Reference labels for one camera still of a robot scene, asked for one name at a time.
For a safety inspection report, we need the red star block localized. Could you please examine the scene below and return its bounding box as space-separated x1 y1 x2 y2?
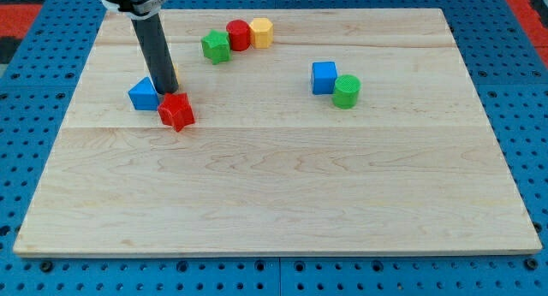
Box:
158 92 195 132

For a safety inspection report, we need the green star block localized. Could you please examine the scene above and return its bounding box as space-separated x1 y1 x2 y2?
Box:
200 29 231 65

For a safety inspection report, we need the yellow hexagon block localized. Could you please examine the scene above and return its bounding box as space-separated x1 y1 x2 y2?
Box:
249 17 273 49

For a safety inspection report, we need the light wooden board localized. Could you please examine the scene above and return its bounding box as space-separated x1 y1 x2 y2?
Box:
13 9 542 258

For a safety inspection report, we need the blue cube block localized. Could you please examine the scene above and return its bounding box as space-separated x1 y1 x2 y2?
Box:
311 62 338 95

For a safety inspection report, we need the green cylinder block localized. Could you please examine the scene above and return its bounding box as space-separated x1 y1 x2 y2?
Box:
331 74 361 110

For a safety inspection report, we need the red cylinder block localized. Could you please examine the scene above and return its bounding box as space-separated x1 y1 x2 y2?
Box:
225 20 251 51

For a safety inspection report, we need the blue triangle block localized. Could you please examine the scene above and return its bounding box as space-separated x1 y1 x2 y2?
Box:
128 77 159 110

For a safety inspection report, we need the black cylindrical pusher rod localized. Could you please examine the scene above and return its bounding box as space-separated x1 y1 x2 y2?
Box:
132 14 179 95

